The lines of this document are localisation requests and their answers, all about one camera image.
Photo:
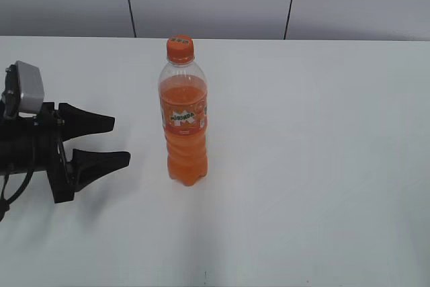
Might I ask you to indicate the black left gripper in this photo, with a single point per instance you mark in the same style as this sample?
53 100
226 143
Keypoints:
67 123

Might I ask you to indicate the orange soda bottle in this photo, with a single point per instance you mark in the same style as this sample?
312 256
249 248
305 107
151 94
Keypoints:
183 96

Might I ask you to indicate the orange bottle cap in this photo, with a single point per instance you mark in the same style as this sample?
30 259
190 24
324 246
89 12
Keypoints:
180 49

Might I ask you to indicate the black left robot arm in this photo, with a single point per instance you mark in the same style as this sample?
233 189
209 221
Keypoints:
33 133

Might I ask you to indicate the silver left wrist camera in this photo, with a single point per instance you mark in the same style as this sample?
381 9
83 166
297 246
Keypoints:
31 88

